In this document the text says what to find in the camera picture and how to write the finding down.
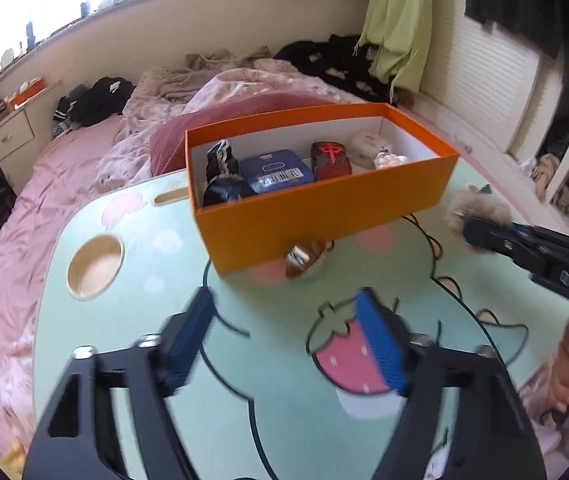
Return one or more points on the large black clothes pile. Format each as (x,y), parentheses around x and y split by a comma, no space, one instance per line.
(329,60)

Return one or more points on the small black clothes pile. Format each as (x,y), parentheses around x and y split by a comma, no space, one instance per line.
(99,100)

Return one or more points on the grey-brown furry plush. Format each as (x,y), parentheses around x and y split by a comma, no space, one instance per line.
(464,205)

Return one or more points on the white louvred closet door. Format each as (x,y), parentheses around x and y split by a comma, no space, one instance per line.
(489,85)

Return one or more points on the pink bedsheet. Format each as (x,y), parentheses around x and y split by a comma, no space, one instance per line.
(39,220)

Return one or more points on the pink floral quilt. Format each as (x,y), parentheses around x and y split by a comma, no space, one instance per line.
(164,90)

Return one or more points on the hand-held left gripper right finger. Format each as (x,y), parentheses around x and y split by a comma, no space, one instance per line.
(379,345)

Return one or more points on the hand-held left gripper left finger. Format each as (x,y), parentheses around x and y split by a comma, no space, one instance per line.
(192,335)

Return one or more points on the pink ribbed pillow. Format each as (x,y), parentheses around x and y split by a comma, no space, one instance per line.
(204,117)

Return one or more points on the small orange storage box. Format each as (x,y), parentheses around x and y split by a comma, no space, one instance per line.
(27,94)

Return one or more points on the blue tin box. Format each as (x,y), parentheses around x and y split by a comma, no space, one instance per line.
(274,172)

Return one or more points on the beige crumpled clothes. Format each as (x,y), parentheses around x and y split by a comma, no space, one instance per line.
(546,175)

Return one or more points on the lime green hanging garment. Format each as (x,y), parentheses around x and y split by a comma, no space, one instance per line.
(399,25)

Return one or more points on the orange cardboard box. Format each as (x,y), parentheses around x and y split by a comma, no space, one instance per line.
(324,210)

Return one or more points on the green cartoon desktop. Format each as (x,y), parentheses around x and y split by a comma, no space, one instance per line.
(274,360)

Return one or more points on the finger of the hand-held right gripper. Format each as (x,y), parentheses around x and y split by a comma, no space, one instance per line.
(526,231)
(494,237)

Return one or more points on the white drawer cabinet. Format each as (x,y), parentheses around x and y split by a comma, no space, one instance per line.
(14,135)

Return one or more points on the black lace pouch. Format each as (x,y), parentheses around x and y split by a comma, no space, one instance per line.
(222,180)

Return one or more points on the tan furry plush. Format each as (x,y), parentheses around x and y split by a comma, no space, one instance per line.
(367,142)

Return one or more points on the red carved mahjong block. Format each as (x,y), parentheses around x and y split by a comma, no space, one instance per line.
(332,160)

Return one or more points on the beige knit blanket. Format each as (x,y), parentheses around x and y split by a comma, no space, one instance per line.
(224,57)

